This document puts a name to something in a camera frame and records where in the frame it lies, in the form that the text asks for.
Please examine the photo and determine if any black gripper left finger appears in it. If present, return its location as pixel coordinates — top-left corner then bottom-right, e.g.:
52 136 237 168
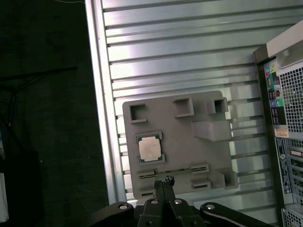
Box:
87 180 168 227

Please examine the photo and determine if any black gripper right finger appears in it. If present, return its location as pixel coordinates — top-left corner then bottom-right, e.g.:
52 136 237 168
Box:
165 176 273 227

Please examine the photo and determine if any silver CPU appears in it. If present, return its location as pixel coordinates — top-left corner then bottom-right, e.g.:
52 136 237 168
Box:
138 136 164 164

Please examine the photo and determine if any green RAM stick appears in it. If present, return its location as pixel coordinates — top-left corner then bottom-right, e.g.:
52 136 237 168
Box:
139 167 208 177

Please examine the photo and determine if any grey parts rack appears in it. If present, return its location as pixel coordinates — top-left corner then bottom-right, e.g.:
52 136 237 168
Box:
122 90 239 205

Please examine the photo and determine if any black PC case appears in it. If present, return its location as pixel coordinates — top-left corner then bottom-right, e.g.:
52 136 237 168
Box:
252 22 303 227

